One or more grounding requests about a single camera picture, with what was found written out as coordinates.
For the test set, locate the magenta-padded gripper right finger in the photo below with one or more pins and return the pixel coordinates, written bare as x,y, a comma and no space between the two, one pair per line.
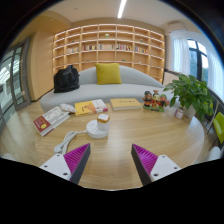
163,165

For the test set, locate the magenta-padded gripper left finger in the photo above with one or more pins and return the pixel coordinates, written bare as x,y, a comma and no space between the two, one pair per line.
56,163

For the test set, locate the red and white book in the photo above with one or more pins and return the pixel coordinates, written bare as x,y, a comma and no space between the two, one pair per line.
53,118

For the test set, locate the round white power strip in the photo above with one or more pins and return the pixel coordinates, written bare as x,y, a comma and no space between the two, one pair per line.
93,133

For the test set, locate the white chair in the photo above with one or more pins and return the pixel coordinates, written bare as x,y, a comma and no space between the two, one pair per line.
215,153

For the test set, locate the small white red can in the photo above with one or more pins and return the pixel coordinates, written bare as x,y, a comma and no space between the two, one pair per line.
179,113

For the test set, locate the small patterned white pouch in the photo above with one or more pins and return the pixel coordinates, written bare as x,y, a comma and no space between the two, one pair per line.
67,108

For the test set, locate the colourful figurine group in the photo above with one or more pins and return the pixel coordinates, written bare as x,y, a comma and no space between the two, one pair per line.
155,100

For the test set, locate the lime green chair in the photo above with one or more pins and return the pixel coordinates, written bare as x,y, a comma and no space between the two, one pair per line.
219,125

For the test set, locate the flat yellow book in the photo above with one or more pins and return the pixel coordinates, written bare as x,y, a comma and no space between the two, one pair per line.
125,103

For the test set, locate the green potted plant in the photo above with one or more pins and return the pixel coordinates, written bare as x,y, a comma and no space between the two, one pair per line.
191,91

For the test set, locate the curved grey sofa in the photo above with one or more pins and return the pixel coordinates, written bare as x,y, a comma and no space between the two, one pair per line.
100,91

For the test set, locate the black backpack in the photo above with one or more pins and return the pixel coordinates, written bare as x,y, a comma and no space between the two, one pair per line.
66,80

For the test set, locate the yellow cushion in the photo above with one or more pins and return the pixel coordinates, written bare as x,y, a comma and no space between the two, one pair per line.
108,73

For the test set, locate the white sheer curtain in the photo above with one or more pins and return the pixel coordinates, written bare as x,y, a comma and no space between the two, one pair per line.
216,75
180,53

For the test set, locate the dark-framed window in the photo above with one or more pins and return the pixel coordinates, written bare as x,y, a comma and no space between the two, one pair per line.
196,60

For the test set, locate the lit wooden shelf unit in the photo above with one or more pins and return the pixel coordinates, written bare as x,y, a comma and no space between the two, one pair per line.
106,43

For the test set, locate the long ceiling light strip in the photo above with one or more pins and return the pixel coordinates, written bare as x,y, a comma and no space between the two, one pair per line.
122,8

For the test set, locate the beige wall radiator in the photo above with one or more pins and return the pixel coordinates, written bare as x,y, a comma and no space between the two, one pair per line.
170,78

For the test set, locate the glass door with grey frame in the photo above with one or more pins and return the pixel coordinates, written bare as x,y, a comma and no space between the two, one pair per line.
16,80

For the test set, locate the white wall air conditioner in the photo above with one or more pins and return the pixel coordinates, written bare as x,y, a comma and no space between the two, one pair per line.
175,27

